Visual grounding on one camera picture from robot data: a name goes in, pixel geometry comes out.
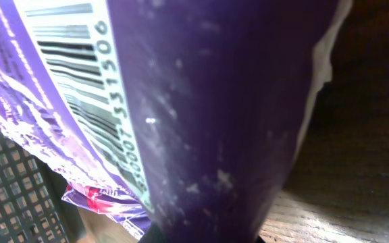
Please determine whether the purple snack package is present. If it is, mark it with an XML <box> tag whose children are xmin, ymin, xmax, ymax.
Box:
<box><xmin>0</xmin><ymin>0</ymin><xmax>352</xmax><ymax>242</ymax></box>

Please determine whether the grey plastic basket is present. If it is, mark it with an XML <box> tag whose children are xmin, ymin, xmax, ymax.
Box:
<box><xmin>0</xmin><ymin>133</ymin><xmax>86</xmax><ymax>242</ymax></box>

